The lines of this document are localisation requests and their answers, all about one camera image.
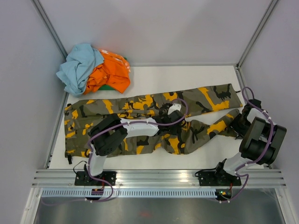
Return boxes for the aluminium frame post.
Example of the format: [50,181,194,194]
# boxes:
[31,0,67,59]
[236,0,280,70]

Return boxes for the light blue garment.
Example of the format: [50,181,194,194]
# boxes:
[56,43,104,97]

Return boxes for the camouflage cargo trousers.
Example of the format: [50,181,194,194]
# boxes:
[64,84,242,158]

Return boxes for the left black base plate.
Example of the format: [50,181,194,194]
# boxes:
[74,171,116,186]

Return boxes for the white slotted cable duct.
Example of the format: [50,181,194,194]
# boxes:
[42,188,231,199]

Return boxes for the left aluminium frame post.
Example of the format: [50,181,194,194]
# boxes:
[31,0,67,59]

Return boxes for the aluminium mounting rail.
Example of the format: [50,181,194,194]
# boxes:
[31,169,286,189]

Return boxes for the right aluminium frame post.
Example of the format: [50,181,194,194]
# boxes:
[236,0,280,70]

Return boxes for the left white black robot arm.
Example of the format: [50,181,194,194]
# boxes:
[85,103,186,185]

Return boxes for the orange garment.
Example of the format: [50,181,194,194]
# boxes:
[84,49,130,95]

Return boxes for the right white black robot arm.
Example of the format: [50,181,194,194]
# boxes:
[213,99,287,185]

